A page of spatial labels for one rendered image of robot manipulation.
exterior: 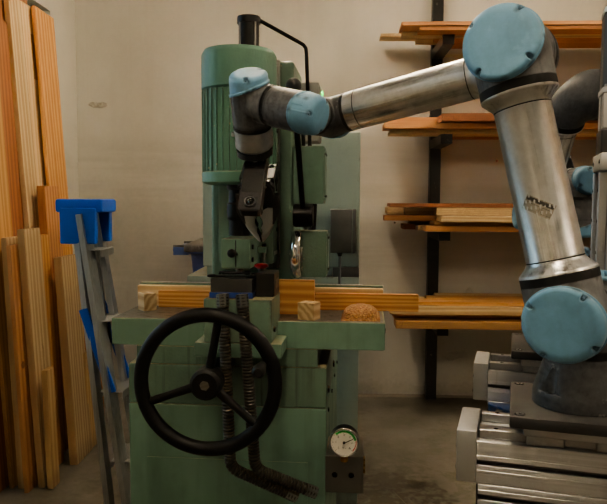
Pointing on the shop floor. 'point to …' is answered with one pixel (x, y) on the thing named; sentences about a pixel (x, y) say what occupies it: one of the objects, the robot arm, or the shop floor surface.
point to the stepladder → (100, 331)
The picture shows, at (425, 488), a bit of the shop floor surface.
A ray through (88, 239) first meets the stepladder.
